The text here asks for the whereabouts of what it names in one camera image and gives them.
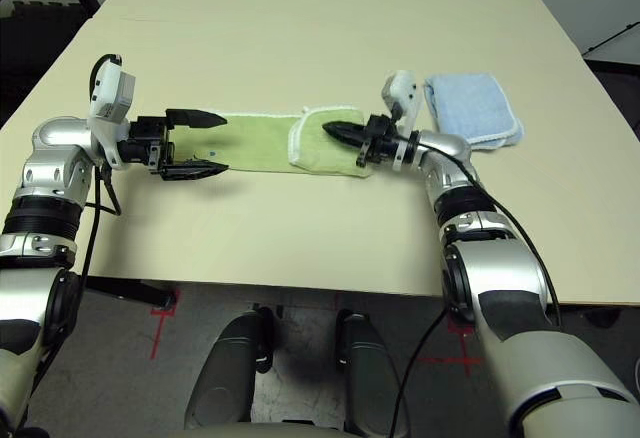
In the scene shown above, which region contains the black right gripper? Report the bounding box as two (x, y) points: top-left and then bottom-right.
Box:
(322, 113), (409, 169)

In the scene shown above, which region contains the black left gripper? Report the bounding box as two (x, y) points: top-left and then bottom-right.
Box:
(117, 107), (230, 182)

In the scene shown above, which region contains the green towel with white trim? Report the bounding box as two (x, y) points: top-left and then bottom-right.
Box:
(169, 104), (374, 180)

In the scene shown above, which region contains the folded light blue towel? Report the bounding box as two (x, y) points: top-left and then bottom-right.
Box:
(423, 72), (526, 153)

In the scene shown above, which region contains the black table foot bar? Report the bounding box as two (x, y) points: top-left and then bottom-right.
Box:
(82, 275), (179, 309)

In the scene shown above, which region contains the dark grey right robot leg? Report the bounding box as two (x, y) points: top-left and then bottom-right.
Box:
(334, 309), (409, 438)

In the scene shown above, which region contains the grey robot torso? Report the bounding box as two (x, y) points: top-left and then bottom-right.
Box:
(172, 420), (351, 438)

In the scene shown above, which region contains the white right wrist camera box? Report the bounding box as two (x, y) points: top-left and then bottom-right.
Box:
(380, 70), (421, 172)

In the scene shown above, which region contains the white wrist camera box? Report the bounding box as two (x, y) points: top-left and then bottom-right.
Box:
(88, 55), (137, 169)
(380, 70), (421, 172)

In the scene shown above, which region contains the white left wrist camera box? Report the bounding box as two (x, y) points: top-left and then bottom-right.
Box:
(88, 55), (137, 169)

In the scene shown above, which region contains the black metal frame furniture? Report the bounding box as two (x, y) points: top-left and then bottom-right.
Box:
(579, 22), (640, 124)

